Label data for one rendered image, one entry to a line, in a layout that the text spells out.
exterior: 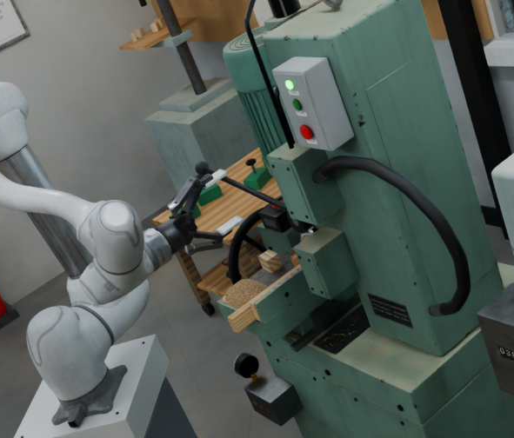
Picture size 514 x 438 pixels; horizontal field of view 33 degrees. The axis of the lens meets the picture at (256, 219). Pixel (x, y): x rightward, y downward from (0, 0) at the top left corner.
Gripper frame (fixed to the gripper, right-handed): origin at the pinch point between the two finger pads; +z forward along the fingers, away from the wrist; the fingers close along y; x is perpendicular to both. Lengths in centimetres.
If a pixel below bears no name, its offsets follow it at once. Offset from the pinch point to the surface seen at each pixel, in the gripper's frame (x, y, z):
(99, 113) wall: 276, -83, 82
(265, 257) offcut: -5.5, -17.1, 1.1
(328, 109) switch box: -49, 35, 0
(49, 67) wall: 281, -47, 68
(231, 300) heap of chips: -8.7, -19.0, -13.1
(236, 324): -19.7, -16.6, -19.2
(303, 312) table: -24.0, -22.2, -4.2
